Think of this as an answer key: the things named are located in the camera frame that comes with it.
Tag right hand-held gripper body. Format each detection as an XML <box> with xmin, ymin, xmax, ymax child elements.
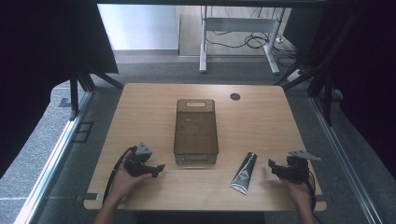
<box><xmin>275</xmin><ymin>149</ymin><xmax>322</xmax><ymax>185</ymax></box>

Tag white power strip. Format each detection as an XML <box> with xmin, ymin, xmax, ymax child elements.
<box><xmin>286</xmin><ymin>68</ymin><xmax>304</xmax><ymax>83</ymax></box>

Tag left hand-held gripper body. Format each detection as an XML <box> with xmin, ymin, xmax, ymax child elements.
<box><xmin>123</xmin><ymin>142</ymin><xmax>161</xmax><ymax>178</ymax></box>

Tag person's left hand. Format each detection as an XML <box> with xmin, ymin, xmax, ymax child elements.
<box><xmin>109</xmin><ymin>151</ymin><xmax>153</xmax><ymax>203</ymax></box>

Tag aluminium rail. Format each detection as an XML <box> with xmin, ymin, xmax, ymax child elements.
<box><xmin>307</xmin><ymin>96</ymin><xmax>384</xmax><ymax>224</ymax></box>
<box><xmin>13</xmin><ymin>91</ymin><xmax>94</xmax><ymax>224</ymax></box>

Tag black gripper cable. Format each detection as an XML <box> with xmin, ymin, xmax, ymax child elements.
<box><xmin>303</xmin><ymin>169</ymin><xmax>318</xmax><ymax>213</ymax></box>
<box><xmin>102</xmin><ymin>145</ymin><xmax>138</xmax><ymax>203</ymax></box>

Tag person's right hand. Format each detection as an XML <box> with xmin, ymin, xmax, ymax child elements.
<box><xmin>279</xmin><ymin>175</ymin><xmax>316</xmax><ymax>209</ymax></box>

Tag black metal stand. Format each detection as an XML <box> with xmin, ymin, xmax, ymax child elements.
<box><xmin>68</xmin><ymin>55</ymin><xmax>125</xmax><ymax>122</ymax></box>
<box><xmin>274</xmin><ymin>8</ymin><xmax>365</xmax><ymax>127</ymax></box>

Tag black floor cables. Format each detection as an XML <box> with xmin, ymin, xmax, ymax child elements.
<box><xmin>205</xmin><ymin>29</ymin><xmax>300</xmax><ymax>68</ymax></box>

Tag white metal desk frame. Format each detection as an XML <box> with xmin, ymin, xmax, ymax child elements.
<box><xmin>199</xmin><ymin>5</ymin><xmax>286</xmax><ymax>76</ymax></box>

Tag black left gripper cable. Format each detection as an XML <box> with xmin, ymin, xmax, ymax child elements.
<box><xmin>102</xmin><ymin>145</ymin><xmax>138</xmax><ymax>203</ymax></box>

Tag silver tube with black cap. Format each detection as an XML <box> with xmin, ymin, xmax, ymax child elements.
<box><xmin>229</xmin><ymin>151</ymin><xmax>258</xmax><ymax>196</ymax></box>

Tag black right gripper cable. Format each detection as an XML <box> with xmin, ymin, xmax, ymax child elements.
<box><xmin>303</xmin><ymin>169</ymin><xmax>318</xmax><ymax>213</ymax></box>

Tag black curtain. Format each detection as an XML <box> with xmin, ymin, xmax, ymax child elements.
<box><xmin>0</xmin><ymin>0</ymin><xmax>120</xmax><ymax>180</ymax></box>
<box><xmin>281</xmin><ymin>0</ymin><xmax>396</xmax><ymax>181</ymax></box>

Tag brown translucent plastic bin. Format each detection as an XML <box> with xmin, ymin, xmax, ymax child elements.
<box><xmin>173</xmin><ymin>98</ymin><xmax>219</xmax><ymax>165</ymax></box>

